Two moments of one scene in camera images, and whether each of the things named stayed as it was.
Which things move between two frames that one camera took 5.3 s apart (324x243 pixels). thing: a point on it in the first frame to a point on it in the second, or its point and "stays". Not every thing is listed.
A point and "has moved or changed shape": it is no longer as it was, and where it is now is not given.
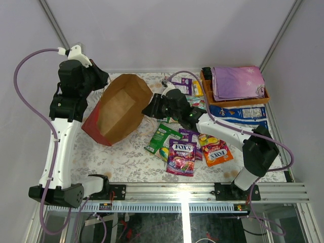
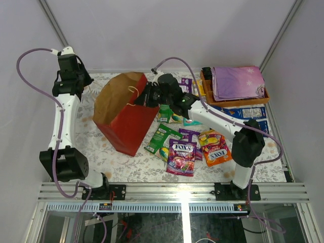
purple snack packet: x=192 y=136 stays
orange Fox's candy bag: x=215 y=150 stays
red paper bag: x=119 y=111 has moved or changed shape
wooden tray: x=207 y=85 stays
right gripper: x=153 y=109 to x=144 y=99
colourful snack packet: x=181 y=157 stays
